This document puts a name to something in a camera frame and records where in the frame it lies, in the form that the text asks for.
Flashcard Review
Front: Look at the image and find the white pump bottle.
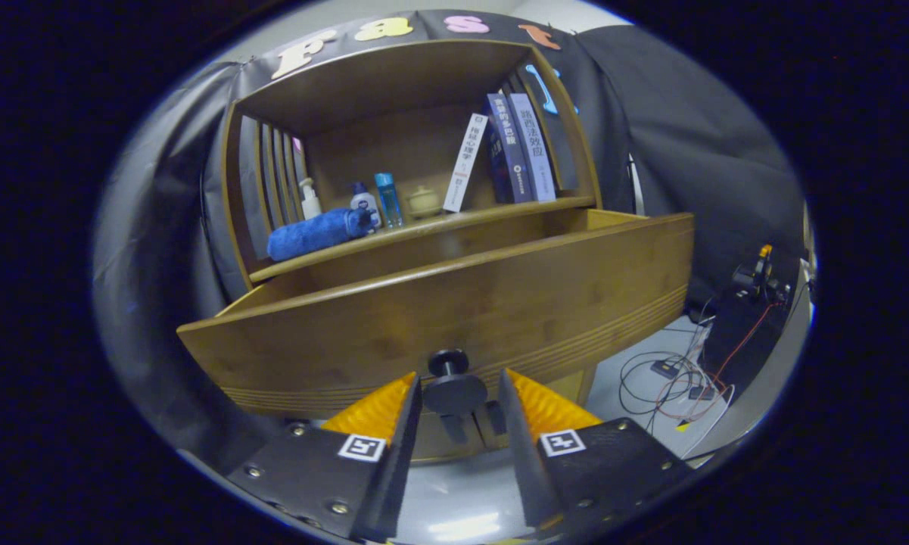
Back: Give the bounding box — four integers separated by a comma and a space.
299, 177, 323, 221

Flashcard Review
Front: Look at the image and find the pale grey book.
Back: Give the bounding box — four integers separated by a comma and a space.
509, 92, 557, 203

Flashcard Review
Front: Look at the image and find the beige lidded teacup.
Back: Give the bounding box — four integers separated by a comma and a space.
407, 185, 441, 220

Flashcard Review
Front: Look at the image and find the dark blue book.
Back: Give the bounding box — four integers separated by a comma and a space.
486, 92, 534, 205

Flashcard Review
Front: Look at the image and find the white book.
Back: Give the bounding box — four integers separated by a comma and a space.
443, 114, 490, 213

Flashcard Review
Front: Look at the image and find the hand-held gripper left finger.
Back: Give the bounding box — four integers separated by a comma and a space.
227, 372, 423, 542

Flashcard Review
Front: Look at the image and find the bundle of floor cables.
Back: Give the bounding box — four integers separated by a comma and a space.
619, 318, 736, 440

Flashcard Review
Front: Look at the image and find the white bottle with blue cap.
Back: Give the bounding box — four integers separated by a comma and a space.
350, 182, 381, 228

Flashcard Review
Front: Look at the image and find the wooden cabinet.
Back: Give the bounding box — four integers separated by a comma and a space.
219, 38, 602, 462

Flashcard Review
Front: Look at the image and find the clear blue bottle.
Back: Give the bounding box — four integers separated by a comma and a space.
374, 173, 404, 229

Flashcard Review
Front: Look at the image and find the blue folded towel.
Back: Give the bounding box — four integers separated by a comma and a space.
266, 207, 375, 263

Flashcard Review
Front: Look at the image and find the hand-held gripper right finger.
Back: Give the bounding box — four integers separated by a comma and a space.
497, 369, 693, 531

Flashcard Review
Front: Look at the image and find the black device with orange tip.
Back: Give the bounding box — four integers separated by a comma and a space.
730, 242, 792, 305

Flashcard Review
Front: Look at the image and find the wooden drawer with black knob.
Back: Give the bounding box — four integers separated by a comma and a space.
176, 208, 696, 419

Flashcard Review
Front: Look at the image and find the wooden countertop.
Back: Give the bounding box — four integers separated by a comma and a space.
250, 195, 597, 285

